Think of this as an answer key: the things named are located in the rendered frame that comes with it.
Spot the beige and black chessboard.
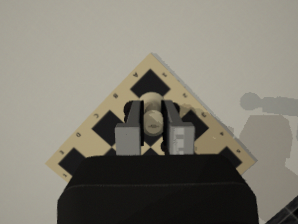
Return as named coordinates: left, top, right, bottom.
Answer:
left=45, top=53, right=255, bottom=183

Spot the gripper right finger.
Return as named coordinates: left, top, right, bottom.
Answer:
left=161, top=100, right=195, bottom=155

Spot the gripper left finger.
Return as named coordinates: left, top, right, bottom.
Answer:
left=115, top=100, right=144, bottom=155

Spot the white chess piece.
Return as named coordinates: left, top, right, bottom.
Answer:
left=139, top=92, right=165, bottom=136

